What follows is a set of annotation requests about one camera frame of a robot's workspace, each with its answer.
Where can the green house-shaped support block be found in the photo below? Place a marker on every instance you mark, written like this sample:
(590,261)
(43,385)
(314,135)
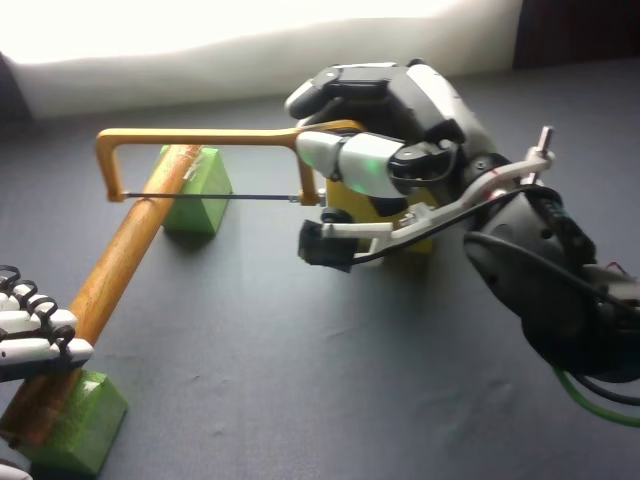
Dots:
(205,215)
(85,430)

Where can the white backdrop sheet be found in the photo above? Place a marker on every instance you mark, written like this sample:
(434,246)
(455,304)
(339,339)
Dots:
(200,60)

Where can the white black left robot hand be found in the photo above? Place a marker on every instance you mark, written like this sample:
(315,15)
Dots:
(30,335)

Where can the brown wooden rod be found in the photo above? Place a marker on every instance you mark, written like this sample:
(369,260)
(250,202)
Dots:
(125,250)

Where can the grey table cloth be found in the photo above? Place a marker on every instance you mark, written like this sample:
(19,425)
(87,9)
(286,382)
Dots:
(280,375)

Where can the yellow wooden cube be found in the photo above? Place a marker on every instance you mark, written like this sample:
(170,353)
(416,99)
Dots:
(350,200)

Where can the dark background panel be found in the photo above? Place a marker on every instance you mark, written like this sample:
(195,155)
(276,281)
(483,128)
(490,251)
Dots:
(575,30)

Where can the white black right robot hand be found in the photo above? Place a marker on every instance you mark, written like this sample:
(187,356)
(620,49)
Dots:
(430,100)

